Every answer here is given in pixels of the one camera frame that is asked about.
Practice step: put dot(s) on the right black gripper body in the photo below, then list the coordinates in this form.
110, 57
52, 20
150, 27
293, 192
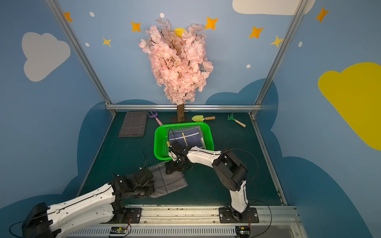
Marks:
174, 162

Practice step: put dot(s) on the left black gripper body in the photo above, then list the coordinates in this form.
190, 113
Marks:
148, 184

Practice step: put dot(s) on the light grey checked pillowcase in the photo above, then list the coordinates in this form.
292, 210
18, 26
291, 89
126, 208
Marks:
165, 183

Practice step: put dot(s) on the green plastic basket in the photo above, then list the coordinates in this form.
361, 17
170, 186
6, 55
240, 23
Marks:
188, 134

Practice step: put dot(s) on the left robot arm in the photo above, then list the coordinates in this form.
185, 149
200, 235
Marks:
103, 205

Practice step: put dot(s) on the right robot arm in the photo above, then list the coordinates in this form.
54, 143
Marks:
229, 168

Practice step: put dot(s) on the dark grey checked pillowcase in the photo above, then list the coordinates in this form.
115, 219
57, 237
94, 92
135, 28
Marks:
134, 124

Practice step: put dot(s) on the left circuit board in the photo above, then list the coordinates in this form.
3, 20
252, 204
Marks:
118, 231

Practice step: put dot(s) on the circuit board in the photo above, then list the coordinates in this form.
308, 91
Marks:
242, 232
118, 231

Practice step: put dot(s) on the purple toy garden fork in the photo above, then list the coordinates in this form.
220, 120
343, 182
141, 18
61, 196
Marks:
154, 115

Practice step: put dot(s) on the green toy rake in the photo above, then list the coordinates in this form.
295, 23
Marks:
231, 118

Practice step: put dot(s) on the right circuit board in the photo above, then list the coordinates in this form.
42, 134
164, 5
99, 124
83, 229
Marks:
242, 232

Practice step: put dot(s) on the pink blossom artificial tree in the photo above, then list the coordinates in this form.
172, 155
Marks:
178, 62

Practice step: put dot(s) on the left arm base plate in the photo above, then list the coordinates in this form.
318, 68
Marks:
131, 215

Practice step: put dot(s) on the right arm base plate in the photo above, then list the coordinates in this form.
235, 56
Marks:
229, 215

